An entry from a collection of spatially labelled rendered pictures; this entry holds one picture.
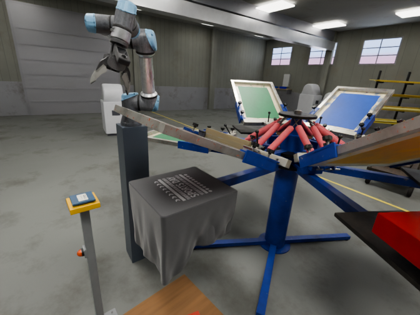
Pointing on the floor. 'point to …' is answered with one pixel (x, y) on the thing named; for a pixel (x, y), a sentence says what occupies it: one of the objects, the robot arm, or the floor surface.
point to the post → (90, 250)
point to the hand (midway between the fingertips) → (110, 90)
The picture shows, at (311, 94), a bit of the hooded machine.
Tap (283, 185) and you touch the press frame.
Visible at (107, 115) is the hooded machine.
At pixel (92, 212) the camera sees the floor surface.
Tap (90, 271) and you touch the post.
